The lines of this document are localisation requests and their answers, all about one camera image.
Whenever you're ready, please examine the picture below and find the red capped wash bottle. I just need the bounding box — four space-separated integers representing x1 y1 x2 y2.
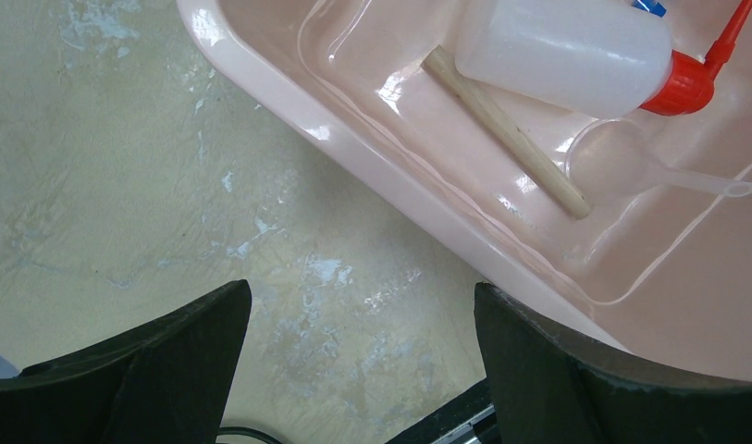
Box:
454 0 752 119

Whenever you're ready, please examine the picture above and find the pink plastic bin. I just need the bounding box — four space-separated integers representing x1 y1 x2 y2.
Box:
178 1 752 381

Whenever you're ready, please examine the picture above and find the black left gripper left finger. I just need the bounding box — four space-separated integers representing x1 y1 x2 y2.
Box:
0 280 253 443

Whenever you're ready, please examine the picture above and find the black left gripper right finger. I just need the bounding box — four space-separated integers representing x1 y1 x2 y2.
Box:
475 283 752 443

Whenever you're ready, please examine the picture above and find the thick wooden dowel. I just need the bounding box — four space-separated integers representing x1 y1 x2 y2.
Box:
422 45 592 220

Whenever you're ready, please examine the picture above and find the aluminium frame rail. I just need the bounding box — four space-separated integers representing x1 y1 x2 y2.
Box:
388 379 502 444

